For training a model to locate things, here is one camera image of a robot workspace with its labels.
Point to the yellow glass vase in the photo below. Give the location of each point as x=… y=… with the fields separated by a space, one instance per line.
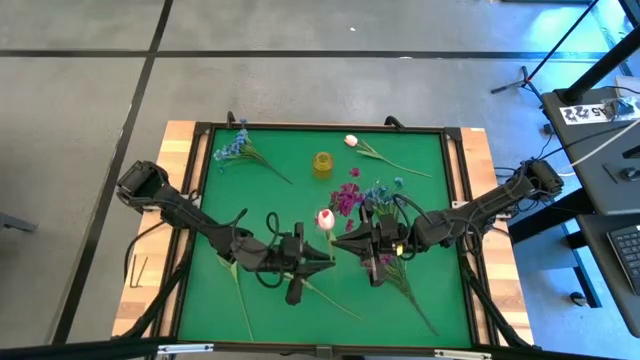
x=323 y=165

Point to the black desk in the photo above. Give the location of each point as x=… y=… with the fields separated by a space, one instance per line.
x=590 y=150

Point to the black horizontal beam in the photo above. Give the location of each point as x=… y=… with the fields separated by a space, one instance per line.
x=75 y=349

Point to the white printed label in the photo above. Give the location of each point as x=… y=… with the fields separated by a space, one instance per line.
x=585 y=114

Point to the grey furniture foot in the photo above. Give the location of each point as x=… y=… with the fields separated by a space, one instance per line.
x=17 y=223

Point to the thick black pole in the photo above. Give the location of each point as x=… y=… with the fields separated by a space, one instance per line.
x=605 y=65

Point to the dark desk with keyboard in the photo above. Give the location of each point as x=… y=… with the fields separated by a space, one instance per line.
x=600 y=260

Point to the aluminium bracket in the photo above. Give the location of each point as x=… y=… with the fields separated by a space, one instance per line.
x=462 y=354
x=185 y=348

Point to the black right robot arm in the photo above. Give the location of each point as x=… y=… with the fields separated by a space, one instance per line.
x=480 y=210

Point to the black caster wheel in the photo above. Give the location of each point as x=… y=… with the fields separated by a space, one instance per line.
x=578 y=298

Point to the black table clamp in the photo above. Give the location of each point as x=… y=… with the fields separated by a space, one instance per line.
x=230 y=119
x=395 y=121

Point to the thin metal hex keys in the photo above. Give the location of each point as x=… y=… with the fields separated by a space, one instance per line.
x=135 y=272

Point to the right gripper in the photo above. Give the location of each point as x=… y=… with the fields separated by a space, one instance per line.
x=387 y=237

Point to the black tripod stand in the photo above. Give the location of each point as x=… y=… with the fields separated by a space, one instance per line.
x=525 y=80

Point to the magenta artificial flower bunch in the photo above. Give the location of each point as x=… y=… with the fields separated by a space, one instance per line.
x=400 y=280
x=347 y=200

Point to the green table mat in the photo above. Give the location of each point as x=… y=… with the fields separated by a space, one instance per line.
x=300 y=325

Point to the blue artificial flower bunch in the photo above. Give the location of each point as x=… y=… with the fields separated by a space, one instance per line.
x=382 y=195
x=239 y=145

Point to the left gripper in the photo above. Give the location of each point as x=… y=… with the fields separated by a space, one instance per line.
x=290 y=255

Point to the black table frame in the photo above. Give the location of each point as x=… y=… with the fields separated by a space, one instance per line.
x=320 y=125

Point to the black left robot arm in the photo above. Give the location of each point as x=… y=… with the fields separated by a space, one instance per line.
x=190 y=215

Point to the clear glass vase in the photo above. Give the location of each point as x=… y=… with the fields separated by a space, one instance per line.
x=318 y=231

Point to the black keyboard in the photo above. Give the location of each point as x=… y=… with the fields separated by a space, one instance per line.
x=627 y=255

